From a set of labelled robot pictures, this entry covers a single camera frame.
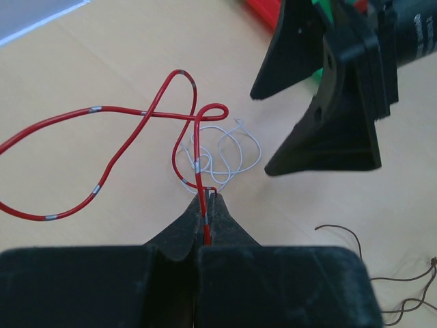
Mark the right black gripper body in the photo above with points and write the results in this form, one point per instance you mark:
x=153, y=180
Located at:
x=382, y=18

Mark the red plastic bin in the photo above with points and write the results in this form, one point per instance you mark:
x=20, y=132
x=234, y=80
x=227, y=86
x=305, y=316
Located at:
x=266, y=10

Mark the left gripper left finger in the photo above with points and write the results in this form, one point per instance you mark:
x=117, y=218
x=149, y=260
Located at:
x=149, y=285

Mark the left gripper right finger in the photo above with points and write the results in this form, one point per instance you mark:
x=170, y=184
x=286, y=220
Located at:
x=244, y=284

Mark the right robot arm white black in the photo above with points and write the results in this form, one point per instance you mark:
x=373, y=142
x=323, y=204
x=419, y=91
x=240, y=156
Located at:
x=415, y=33

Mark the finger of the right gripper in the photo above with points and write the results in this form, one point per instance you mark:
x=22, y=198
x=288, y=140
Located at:
x=337, y=131
x=295, y=51

